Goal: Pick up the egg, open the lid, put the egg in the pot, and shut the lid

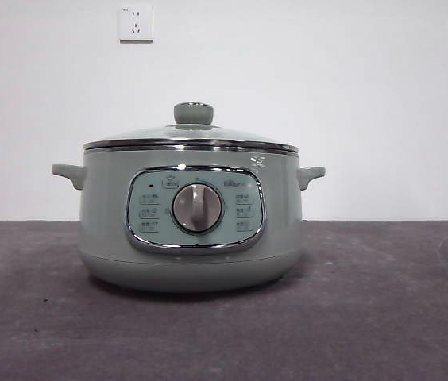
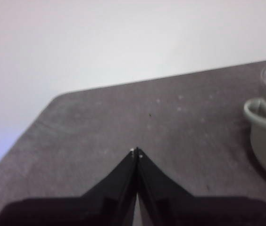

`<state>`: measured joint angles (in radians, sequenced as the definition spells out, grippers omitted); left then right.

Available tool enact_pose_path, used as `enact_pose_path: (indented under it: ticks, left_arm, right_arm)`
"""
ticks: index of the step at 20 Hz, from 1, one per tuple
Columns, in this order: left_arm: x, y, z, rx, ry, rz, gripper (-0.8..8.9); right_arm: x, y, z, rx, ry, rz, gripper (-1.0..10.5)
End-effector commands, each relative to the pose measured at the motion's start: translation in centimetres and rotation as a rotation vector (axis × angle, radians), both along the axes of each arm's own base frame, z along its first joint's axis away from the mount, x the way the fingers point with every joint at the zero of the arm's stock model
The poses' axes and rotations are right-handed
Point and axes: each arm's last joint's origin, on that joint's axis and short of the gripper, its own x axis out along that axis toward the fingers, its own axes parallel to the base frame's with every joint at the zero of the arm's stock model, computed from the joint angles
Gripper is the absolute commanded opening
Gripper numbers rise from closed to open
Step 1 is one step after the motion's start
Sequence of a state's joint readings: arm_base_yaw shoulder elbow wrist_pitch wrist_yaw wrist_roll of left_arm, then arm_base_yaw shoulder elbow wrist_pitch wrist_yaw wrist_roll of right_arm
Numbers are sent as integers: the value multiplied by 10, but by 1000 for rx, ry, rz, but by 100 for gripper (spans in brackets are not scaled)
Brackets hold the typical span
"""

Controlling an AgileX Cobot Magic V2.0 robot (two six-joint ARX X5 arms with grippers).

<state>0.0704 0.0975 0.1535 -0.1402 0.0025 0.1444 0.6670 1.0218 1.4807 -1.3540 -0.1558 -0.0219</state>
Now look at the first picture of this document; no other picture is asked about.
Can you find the pale green electric cooking pot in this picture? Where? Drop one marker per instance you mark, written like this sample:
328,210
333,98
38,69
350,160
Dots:
101,222

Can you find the white wall socket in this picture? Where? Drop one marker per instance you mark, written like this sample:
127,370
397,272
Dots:
136,24

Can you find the glass lid with green knob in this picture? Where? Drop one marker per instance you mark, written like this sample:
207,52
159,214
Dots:
193,115

